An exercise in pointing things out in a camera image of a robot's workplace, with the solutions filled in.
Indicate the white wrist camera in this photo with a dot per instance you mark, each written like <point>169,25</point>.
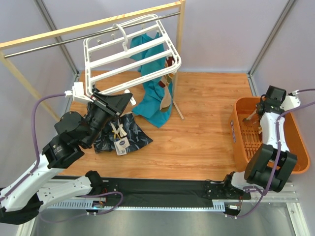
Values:
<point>77,93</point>
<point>291,101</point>

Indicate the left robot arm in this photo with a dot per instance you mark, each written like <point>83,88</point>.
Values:
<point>26,197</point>

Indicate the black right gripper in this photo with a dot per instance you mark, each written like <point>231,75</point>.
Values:
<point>260,108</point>

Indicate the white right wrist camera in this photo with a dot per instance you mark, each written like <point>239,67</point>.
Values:
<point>291,101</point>

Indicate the white paper garment tag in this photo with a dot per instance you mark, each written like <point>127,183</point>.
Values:
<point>121,146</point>

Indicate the striped sock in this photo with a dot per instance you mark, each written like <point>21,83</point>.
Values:
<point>253,119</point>

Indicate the white clip drying hanger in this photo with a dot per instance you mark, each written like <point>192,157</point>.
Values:
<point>128,35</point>

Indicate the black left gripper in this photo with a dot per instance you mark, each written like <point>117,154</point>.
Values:
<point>106,105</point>

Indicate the orange plastic laundry basket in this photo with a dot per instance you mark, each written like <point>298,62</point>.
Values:
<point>292,134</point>

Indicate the black base cloth strip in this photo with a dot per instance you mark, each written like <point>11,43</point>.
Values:
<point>172,193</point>

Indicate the metal rack rod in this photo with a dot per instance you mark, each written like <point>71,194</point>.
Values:
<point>98,33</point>

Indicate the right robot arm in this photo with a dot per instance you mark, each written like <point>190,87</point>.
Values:
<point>271,165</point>

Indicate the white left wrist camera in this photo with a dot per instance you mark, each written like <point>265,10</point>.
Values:
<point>77,93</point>

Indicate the striped sock maroon toe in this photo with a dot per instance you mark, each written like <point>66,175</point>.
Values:
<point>167,98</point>

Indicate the teal shorts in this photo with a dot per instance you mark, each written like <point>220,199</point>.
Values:
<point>149,107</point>

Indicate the dark shark print shorts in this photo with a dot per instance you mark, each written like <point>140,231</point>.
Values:
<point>124,126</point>

